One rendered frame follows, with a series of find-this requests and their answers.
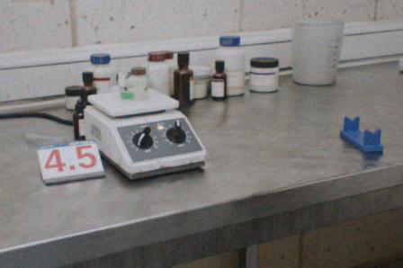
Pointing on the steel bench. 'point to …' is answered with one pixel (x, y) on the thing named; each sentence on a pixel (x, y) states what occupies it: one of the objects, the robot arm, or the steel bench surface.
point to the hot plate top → (111, 102)
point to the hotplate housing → (111, 151)
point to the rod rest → (366, 141)
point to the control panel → (161, 145)
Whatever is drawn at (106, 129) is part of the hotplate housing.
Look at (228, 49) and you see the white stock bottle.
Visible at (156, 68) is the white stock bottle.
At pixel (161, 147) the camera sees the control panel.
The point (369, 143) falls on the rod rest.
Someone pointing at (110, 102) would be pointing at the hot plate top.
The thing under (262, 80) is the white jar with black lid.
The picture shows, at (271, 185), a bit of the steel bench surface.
